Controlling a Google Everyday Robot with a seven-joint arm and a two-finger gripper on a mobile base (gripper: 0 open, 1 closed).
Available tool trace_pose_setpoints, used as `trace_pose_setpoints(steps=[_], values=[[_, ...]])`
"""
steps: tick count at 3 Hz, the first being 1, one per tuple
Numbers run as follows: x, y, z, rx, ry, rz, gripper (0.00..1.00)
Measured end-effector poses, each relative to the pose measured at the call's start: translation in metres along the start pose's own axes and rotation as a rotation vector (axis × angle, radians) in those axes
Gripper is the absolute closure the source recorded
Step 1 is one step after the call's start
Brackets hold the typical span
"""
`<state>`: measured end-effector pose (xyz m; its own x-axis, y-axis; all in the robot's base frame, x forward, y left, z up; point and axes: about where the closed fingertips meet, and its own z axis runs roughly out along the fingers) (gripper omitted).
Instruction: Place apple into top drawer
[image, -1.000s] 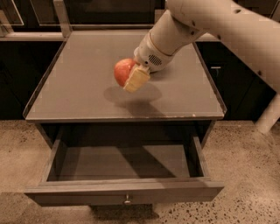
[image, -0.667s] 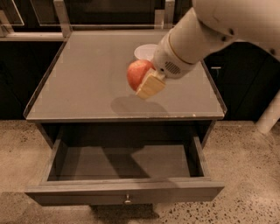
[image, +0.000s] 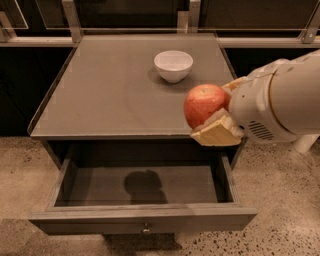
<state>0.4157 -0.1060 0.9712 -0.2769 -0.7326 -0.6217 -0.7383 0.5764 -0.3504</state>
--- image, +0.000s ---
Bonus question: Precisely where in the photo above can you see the metal drawer knob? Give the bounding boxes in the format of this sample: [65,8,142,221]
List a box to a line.
[141,222,151,234]

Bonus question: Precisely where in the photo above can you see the red apple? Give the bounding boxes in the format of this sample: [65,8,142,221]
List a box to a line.
[184,84,230,129]

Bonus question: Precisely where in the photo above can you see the white cylindrical post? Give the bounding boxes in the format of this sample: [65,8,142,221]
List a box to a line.
[293,134,319,153]

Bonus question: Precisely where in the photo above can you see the dark wooden cabinet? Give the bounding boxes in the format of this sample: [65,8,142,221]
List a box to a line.
[28,34,235,165]

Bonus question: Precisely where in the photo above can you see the metal railing frame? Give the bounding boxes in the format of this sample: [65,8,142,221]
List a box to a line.
[0,0,320,48]

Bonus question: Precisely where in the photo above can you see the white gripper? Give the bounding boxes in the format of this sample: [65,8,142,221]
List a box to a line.
[190,59,297,146]

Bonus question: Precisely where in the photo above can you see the open top drawer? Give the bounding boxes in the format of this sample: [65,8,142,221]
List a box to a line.
[29,156,257,235]

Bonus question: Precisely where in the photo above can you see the white ceramic bowl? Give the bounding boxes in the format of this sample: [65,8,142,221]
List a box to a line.
[154,50,193,83]

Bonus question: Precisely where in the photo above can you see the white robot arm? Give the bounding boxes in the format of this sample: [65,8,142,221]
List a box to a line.
[191,50,320,153]

